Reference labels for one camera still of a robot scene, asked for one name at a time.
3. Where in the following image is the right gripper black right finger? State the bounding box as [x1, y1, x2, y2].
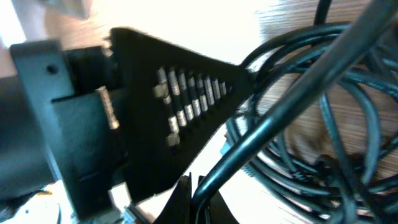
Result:
[198, 191, 239, 224]

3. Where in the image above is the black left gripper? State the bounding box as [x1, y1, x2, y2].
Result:
[10, 40, 124, 220]

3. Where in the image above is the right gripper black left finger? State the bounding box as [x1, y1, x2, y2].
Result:
[154, 174, 192, 224]

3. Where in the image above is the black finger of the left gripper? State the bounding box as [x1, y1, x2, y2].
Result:
[110, 28, 253, 202]

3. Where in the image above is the black thick USB cable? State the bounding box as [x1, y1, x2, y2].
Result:
[191, 0, 398, 224]

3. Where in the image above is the black thin USB cable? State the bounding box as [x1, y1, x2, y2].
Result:
[248, 0, 398, 224]

